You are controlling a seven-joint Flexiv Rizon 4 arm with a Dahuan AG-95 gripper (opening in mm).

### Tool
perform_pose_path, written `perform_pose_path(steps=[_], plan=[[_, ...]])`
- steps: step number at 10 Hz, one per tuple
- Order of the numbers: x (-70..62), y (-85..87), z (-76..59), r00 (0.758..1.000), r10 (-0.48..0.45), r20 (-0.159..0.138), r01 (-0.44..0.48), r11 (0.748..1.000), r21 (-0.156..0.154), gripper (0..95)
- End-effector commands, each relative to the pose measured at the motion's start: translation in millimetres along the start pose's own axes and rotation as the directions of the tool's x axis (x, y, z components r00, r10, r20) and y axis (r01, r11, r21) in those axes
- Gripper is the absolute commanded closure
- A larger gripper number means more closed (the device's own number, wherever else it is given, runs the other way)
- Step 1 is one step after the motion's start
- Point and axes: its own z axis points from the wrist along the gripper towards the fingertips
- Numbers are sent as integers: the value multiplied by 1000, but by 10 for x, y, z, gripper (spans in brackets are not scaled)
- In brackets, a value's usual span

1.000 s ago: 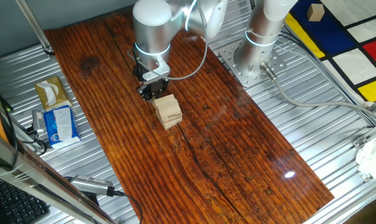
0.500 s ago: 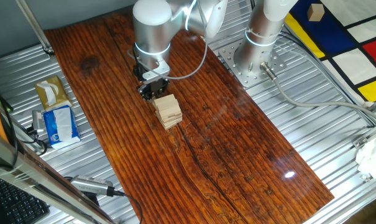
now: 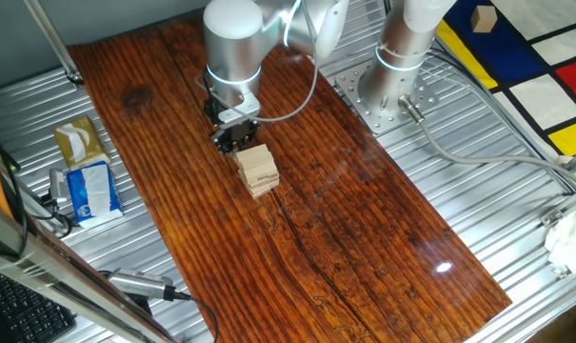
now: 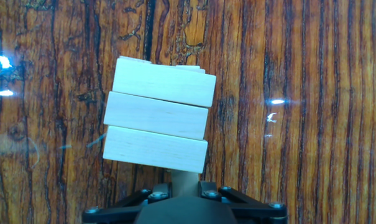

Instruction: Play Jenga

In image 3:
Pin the black keyboard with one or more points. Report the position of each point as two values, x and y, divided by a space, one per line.
25 314

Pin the metal stand pole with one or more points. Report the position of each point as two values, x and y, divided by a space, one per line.
54 40

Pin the gold tissue pack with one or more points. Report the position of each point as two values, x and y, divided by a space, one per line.
97 147

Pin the colourful Mondrian pattern cloth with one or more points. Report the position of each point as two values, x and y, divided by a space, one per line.
482 52

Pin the aluminium frame bar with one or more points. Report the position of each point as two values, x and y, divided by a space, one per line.
54 271

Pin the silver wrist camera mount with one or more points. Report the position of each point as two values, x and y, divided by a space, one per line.
240 109

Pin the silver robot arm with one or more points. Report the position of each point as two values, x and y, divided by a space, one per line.
230 47

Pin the metal corner bracket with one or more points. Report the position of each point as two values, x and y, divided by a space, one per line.
550 218

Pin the blue tissue pack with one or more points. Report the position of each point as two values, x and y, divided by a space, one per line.
115 202

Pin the silver camera device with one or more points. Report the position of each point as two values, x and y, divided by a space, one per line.
140 283

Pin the small wooden cube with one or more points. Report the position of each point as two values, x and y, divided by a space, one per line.
483 19

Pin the silver robot mounting plate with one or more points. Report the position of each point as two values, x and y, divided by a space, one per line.
383 123

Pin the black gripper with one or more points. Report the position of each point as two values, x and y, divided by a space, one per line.
211 112

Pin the crumpled white cloth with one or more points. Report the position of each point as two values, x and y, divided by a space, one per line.
573 238

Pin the brown wooden board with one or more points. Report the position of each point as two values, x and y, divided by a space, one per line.
340 238

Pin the small silver hub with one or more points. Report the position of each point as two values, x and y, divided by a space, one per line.
58 183

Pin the light wooden Jenga block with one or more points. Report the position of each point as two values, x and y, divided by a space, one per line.
261 174
264 189
250 153
256 164
273 178

